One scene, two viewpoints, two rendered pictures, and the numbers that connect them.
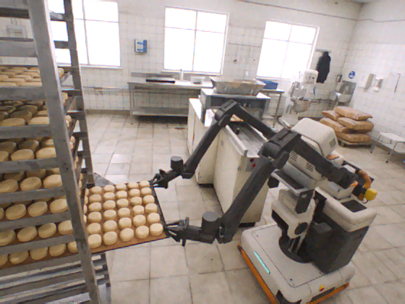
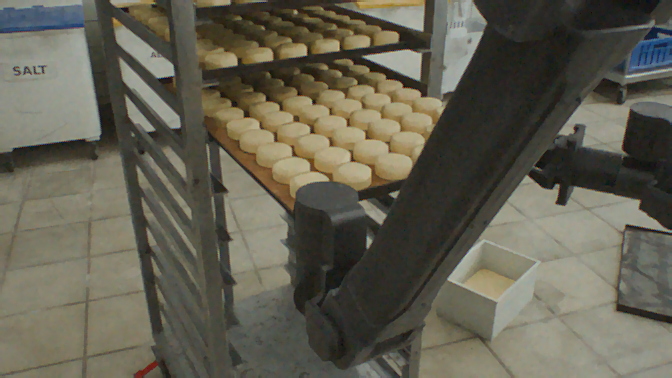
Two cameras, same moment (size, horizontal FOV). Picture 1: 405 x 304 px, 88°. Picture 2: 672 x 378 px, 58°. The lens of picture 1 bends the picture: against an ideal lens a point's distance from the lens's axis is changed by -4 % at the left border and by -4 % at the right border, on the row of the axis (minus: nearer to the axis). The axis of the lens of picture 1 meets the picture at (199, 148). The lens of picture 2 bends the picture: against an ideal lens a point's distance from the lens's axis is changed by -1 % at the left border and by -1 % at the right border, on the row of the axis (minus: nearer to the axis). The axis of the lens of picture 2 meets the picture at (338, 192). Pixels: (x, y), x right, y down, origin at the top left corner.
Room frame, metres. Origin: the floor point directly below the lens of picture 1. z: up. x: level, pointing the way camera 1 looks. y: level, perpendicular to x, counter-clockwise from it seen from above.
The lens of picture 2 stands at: (0.59, -0.56, 1.30)
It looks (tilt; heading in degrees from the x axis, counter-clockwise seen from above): 27 degrees down; 84
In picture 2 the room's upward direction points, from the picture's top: straight up
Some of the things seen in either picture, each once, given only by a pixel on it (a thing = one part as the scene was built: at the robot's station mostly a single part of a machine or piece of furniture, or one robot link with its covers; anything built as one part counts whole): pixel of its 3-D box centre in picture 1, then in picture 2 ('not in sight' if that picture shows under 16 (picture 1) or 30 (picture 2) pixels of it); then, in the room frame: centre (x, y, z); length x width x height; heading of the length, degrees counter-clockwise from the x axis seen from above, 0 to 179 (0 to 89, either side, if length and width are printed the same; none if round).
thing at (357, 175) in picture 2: (153, 218); (352, 176); (0.69, 0.16, 0.96); 0.05 x 0.05 x 0.02
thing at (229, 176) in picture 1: (239, 173); not in sight; (2.00, -0.44, 0.45); 0.70 x 0.34 x 0.90; 12
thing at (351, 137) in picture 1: (353, 135); not in sight; (4.52, -3.35, 0.19); 0.72 x 0.42 x 0.15; 107
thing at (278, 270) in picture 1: (292, 258); not in sight; (1.23, -0.84, 0.16); 0.67 x 0.64 x 0.25; 114
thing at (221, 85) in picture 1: (236, 87); not in sight; (2.49, -0.34, 1.25); 0.56 x 0.29 x 0.14; 102
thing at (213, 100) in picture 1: (232, 108); not in sight; (2.49, -0.34, 1.01); 0.72 x 0.33 x 0.34; 102
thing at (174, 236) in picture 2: not in sight; (179, 240); (0.37, 0.63, 0.60); 0.64 x 0.03 x 0.03; 114
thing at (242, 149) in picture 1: (216, 116); not in sight; (2.57, -0.17, 0.87); 2.01 x 0.03 x 0.07; 12
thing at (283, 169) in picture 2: (142, 231); (291, 170); (0.61, 0.19, 0.96); 0.05 x 0.05 x 0.02
